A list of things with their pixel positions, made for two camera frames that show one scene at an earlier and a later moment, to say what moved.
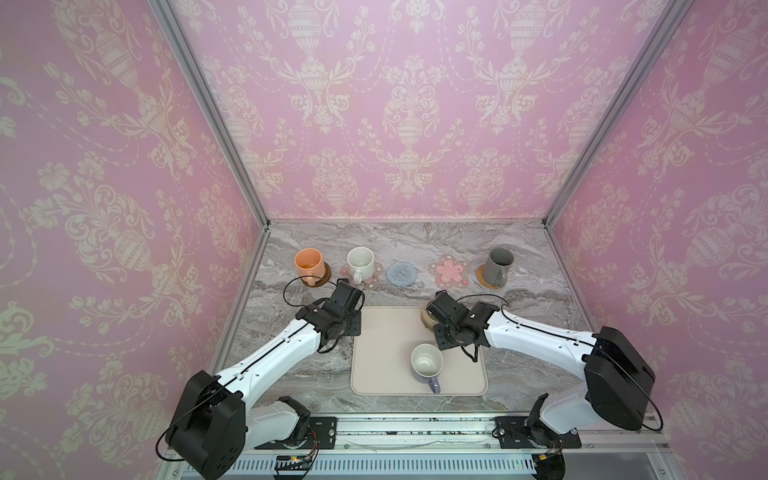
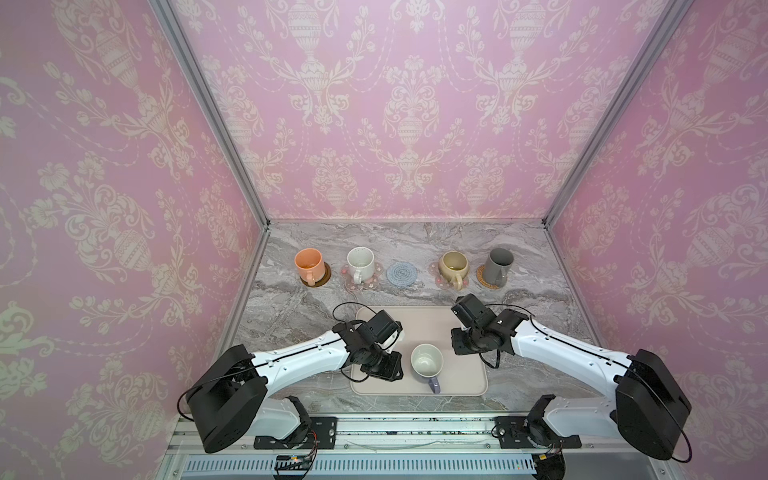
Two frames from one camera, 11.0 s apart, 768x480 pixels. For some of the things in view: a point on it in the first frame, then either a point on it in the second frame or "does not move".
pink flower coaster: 450,272 does not move
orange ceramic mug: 310,264 does not move
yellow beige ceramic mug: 428,322 to 453,266
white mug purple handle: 427,361 does not move
